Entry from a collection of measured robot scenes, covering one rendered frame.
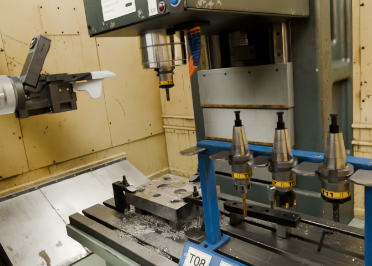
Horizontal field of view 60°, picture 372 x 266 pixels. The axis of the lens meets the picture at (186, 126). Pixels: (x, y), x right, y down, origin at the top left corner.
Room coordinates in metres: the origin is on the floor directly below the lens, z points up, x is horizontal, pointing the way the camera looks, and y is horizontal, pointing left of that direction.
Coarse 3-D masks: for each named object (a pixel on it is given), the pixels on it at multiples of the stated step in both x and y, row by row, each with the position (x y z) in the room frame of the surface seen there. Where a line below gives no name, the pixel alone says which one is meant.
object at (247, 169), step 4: (232, 168) 0.73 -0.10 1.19; (236, 168) 0.72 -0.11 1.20; (240, 168) 0.72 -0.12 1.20; (244, 168) 0.72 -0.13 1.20; (248, 168) 0.72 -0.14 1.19; (232, 172) 0.73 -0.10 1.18; (236, 172) 0.72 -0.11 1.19; (240, 172) 0.72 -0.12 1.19; (244, 172) 0.72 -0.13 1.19; (248, 172) 0.72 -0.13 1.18
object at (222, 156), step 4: (220, 152) 0.80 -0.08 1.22; (224, 152) 0.80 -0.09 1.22; (228, 152) 0.80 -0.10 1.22; (212, 156) 0.78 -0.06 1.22; (216, 156) 0.77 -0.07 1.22; (220, 156) 0.77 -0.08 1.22; (224, 156) 0.77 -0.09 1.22; (216, 160) 0.75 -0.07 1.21; (220, 160) 0.75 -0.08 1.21; (224, 160) 0.75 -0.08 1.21
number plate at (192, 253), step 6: (192, 252) 0.79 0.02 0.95; (198, 252) 0.78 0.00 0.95; (186, 258) 0.79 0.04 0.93; (192, 258) 0.78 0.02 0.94; (198, 258) 0.77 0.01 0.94; (204, 258) 0.76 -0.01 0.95; (210, 258) 0.75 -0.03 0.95; (186, 264) 0.78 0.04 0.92; (192, 264) 0.77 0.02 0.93; (198, 264) 0.76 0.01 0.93; (204, 264) 0.75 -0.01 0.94
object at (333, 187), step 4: (324, 184) 0.58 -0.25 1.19; (328, 184) 0.57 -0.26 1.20; (332, 184) 0.57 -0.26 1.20; (336, 184) 0.56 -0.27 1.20; (340, 184) 0.56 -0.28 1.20; (344, 184) 0.56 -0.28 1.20; (348, 184) 0.57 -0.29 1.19; (324, 188) 0.58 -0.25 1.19; (328, 188) 0.57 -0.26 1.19; (332, 188) 0.57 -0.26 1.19; (336, 188) 0.56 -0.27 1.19; (340, 188) 0.56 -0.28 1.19; (344, 188) 0.56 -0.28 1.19; (348, 188) 0.57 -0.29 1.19; (348, 196) 0.57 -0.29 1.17
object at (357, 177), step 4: (360, 168) 0.59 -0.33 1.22; (356, 172) 0.57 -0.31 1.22; (360, 172) 0.57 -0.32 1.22; (364, 172) 0.57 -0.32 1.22; (368, 172) 0.56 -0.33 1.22; (352, 176) 0.55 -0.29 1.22; (356, 176) 0.55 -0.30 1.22; (360, 176) 0.55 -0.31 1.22; (364, 176) 0.54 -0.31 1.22; (368, 176) 0.54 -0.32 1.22; (348, 180) 0.55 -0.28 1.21; (352, 180) 0.54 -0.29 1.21; (356, 180) 0.53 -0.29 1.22; (360, 180) 0.53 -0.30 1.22; (364, 180) 0.53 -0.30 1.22; (368, 180) 0.53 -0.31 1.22; (356, 184) 0.53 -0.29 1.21; (360, 184) 0.52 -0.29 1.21; (364, 184) 0.52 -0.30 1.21; (368, 184) 0.52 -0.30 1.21
